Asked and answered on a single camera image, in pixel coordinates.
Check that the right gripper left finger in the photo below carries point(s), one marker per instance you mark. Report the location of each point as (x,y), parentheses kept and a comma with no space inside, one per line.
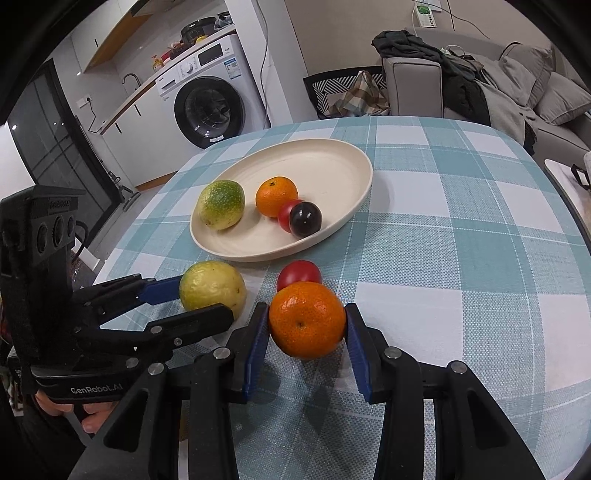
(139,440)

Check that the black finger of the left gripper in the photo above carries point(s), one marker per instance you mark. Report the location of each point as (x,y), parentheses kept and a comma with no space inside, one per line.
(164,335)

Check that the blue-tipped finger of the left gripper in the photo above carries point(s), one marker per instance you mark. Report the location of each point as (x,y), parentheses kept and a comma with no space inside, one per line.
(147,290)

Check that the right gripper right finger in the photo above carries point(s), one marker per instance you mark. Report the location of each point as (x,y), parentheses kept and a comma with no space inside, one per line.
(474,437)

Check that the large orange mandarin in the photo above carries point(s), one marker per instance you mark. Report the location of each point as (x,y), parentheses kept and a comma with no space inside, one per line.
(307,320)

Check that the yellow-green guava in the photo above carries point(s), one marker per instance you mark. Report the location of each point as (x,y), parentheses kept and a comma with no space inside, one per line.
(211,282)

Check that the red tomato on table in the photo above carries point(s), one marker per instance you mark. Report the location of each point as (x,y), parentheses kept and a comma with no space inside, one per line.
(298,271)

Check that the green guava on plate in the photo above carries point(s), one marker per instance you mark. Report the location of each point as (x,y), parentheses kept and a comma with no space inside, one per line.
(220,205)

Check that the black glass door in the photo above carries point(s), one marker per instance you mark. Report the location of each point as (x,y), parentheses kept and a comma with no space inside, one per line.
(56,152)

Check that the red tomato on plate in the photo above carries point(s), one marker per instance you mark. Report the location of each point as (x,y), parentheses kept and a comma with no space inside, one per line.
(284,215)

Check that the orange mandarin on plate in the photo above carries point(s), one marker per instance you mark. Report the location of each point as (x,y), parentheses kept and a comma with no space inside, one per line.
(273,193)

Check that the dark plum on plate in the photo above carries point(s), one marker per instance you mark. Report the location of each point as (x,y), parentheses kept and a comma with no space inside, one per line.
(305,219)

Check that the teal checked tablecloth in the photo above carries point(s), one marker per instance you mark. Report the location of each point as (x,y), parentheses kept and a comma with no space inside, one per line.
(462,250)

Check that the white washing machine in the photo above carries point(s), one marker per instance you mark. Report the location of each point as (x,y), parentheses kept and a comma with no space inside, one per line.
(212,95)

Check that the white side table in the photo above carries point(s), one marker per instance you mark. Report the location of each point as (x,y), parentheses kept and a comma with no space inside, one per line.
(573,185)

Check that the black patterned laundry basket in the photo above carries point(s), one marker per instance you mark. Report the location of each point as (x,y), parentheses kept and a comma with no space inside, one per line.
(326,87)

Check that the plaid cloth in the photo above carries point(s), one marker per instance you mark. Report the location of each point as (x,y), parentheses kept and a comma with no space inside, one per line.
(363,98)

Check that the grey sofa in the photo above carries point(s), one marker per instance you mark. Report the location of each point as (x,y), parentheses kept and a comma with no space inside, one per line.
(567,143)

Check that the dark clothes pile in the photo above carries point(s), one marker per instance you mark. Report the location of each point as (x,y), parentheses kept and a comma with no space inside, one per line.
(423,80)

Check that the grey cushion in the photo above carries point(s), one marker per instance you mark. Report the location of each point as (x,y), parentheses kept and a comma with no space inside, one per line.
(562,101)

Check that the white power strip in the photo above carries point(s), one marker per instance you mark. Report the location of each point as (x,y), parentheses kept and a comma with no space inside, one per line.
(423,15)

